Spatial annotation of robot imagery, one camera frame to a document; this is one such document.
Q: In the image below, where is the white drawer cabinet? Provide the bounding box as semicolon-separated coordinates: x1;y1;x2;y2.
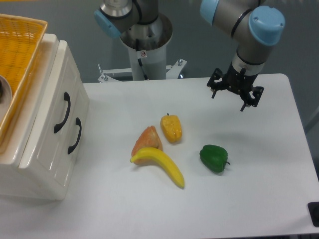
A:
0;33;90;201

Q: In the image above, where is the yellow toy banana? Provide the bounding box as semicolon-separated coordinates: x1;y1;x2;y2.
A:
130;147;185;189

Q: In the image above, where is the black table corner clamp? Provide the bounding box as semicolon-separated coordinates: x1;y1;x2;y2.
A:
308;202;319;228

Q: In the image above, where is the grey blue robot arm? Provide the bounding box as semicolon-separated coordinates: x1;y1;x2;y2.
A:
94;0;285;108

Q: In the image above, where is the yellow woven basket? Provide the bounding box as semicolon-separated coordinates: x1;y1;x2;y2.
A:
0;14;47;144

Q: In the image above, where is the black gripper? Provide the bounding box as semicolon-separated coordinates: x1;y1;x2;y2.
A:
207;61;264;112

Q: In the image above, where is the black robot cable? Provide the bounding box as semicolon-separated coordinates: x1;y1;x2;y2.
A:
136;38;150;81

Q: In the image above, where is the orange toy fruit wedge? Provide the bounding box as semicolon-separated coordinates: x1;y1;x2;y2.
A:
130;125;163;166

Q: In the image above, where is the grey bowl in basket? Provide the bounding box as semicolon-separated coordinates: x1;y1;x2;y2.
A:
0;76;12;121

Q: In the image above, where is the yellow toy bell pepper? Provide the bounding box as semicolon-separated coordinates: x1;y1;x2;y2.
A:
160;114;182;143

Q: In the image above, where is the green toy bell pepper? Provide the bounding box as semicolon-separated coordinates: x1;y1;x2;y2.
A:
199;144;230;173

